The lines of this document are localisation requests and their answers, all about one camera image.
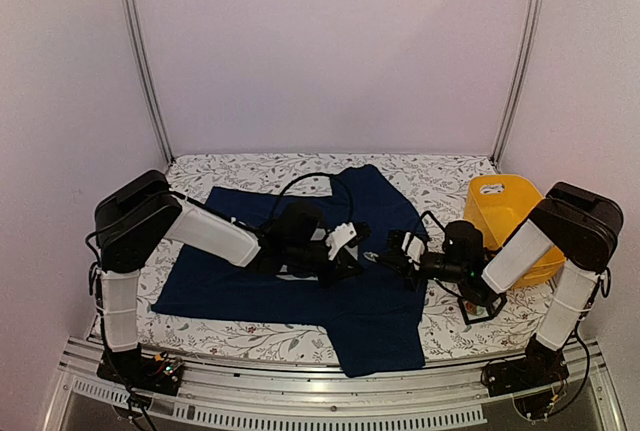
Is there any aluminium front rail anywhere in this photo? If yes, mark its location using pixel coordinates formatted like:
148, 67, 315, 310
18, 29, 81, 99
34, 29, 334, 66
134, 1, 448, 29
43, 338, 630, 430

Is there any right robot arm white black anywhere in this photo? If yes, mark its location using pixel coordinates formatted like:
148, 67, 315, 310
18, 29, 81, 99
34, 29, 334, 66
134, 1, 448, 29
366, 174, 624, 387

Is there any left aluminium corner post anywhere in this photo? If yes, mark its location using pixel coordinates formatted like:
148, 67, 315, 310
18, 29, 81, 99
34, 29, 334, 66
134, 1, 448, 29
121, 0, 175, 165

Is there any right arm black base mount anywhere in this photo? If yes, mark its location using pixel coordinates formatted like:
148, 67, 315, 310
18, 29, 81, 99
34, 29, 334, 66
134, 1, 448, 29
480, 340, 569, 397

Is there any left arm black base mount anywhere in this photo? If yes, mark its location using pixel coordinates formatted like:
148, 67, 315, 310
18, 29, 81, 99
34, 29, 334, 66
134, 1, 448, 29
97, 346, 184, 396

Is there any floral patterned table mat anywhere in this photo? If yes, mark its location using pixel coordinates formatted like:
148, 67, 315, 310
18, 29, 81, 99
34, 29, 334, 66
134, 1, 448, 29
137, 154, 552, 366

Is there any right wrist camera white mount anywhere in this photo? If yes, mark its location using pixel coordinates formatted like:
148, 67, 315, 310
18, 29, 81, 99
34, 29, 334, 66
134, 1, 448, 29
387, 230, 430, 267

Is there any navy blue printed t-shirt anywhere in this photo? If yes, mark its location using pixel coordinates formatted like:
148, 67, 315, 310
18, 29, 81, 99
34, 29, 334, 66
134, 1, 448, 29
151, 165, 425, 377

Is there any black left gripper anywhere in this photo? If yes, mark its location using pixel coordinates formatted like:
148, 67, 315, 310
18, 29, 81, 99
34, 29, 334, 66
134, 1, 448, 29
286, 242, 365, 290

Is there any round white blue brooch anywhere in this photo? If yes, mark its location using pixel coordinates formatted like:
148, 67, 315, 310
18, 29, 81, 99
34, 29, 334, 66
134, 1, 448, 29
363, 251, 379, 262

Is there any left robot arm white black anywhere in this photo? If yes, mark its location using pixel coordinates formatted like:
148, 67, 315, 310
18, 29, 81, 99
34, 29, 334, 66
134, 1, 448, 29
85, 170, 371, 385

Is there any aluminium corner post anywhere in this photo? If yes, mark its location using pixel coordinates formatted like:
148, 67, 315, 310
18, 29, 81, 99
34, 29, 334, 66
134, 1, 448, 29
121, 0, 175, 165
490, 0, 543, 169

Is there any right aluminium corner post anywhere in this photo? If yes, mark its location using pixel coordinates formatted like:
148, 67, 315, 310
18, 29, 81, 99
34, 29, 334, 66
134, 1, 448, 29
490, 0, 543, 169

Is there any yellow plastic basket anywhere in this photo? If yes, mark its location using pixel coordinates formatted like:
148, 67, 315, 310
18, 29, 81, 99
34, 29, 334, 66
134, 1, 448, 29
464, 174, 565, 288

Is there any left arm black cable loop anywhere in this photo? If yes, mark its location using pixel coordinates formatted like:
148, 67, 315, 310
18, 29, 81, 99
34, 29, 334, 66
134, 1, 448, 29
267, 171, 355, 232

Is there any black display box orange brooch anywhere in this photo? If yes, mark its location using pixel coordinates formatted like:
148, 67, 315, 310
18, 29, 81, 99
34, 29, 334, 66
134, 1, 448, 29
457, 295, 507, 326

